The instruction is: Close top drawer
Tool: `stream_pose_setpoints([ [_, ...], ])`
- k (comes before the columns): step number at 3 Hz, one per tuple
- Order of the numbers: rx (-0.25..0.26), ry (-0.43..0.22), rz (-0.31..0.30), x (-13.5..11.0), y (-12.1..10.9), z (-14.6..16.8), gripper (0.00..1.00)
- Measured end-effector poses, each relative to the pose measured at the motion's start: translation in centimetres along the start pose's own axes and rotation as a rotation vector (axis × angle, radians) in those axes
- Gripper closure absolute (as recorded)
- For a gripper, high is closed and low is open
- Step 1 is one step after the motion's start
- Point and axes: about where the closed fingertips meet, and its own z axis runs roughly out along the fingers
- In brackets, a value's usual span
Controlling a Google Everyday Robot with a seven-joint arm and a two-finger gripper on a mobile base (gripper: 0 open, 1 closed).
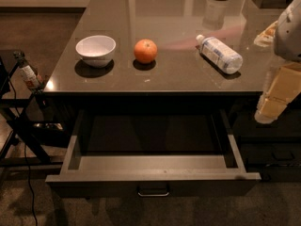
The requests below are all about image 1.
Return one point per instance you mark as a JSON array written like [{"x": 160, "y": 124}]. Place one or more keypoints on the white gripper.
[{"x": 289, "y": 32}]

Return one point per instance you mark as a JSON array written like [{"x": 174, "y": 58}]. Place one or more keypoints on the dark top drawer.
[{"x": 110, "y": 156}]

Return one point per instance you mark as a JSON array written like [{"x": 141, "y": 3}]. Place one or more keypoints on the dark drawer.
[
  {"x": 110, "y": 156},
  {"x": 271, "y": 155}
]

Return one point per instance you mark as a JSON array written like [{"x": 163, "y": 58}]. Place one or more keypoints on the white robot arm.
[{"x": 287, "y": 40}]

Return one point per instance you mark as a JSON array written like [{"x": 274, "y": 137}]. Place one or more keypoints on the dark right drawer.
[{"x": 271, "y": 155}]

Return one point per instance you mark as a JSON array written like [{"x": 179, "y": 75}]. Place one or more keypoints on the clear plastic water bottle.
[{"x": 223, "y": 57}]

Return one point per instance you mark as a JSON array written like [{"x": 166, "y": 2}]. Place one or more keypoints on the orange fruit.
[{"x": 145, "y": 51}]

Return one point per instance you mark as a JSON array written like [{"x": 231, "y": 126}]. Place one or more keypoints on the dark counter cabinet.
[{"x": 180, "y": 80}]

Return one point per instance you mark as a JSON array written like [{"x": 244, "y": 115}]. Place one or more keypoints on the white ceramic bowl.
[{"x": 96, "y": 51}]

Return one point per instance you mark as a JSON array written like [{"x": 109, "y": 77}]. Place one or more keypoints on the small labelled bottle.
[{"x": 29, "y": 74}]

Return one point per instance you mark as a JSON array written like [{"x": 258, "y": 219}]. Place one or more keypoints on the black side table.
[{"x": 31, "y": 119}]

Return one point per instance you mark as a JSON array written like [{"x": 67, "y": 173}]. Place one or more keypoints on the metal drawer handle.
[{"x": 153, "y": 190}]

